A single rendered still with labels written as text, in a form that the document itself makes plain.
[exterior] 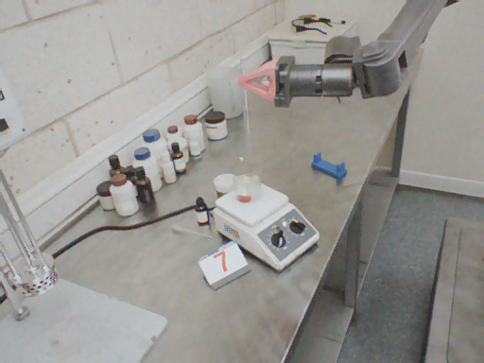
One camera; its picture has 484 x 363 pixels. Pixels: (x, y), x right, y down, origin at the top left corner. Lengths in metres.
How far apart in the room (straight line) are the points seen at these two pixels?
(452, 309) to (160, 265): 0.84
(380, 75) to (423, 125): 1.60
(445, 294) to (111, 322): 0.97
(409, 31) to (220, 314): 0.59
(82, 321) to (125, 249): 0.21
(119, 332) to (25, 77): 0.59
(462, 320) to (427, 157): 1.22
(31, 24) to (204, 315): 0.73
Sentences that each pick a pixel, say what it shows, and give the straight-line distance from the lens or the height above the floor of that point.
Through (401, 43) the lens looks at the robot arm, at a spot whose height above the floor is 1.17.
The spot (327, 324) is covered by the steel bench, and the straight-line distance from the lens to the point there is 1.65.
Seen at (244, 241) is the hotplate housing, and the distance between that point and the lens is 0.90.
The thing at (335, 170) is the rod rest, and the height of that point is 0.76.
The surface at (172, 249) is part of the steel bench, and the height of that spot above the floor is 0.75.
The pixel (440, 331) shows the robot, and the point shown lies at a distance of 1.33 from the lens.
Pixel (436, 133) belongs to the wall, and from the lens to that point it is 2.35.
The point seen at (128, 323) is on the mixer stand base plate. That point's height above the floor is 0.76.
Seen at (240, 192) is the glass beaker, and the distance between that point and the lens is 0.90.
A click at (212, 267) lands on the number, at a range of 0.87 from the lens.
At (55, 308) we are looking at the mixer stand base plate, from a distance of 0.93.
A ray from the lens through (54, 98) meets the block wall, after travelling 1.13.
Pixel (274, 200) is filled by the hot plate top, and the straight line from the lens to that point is 0.92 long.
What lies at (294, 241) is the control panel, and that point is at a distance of 0.89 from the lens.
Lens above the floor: 1.38
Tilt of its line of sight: 33 degrees down
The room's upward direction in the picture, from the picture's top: 6 degrees counter-clockwise
